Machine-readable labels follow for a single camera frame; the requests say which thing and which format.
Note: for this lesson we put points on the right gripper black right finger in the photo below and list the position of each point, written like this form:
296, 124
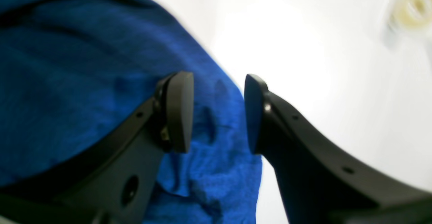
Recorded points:
319, 182

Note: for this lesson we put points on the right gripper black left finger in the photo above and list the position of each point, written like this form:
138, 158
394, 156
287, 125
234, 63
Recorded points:
112, 181

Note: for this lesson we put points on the dark blue t-shirt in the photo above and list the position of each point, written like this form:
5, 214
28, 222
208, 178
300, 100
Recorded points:
73, 70

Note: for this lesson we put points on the clear tape dispenser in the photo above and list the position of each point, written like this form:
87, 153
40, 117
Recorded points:
409, 19

